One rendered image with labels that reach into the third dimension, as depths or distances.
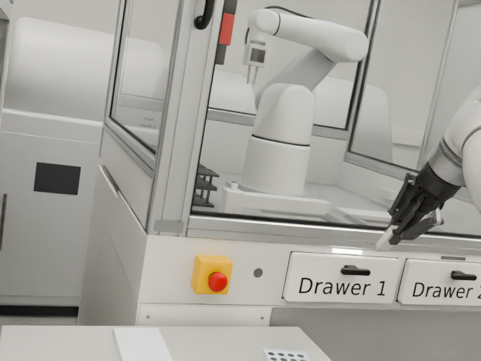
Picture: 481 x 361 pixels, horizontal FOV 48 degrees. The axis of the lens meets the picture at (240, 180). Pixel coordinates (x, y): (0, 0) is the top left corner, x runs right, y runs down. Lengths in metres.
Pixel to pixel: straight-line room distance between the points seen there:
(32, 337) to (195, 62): 0.59
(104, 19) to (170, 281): 3.29
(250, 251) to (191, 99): 0.35
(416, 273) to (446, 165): 0.46
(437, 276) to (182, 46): 0.84
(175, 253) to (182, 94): 0.32
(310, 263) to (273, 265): 0.08
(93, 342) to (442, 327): 0.90
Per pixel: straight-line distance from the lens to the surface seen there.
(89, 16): 4.26
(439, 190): 1.04
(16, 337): 1.08
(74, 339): 1.08
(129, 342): 1.05
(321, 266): 1.25
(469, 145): 0.90
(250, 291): 1.22
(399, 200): 1.13
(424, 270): 1.42
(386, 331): 1.45
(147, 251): 1.12
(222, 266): 1.12
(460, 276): 1.45
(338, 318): 1.35
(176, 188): 1.09
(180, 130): 1.07
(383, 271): 1.35
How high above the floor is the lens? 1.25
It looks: 9 degrees down
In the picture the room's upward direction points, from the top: 10 degrees clockwise
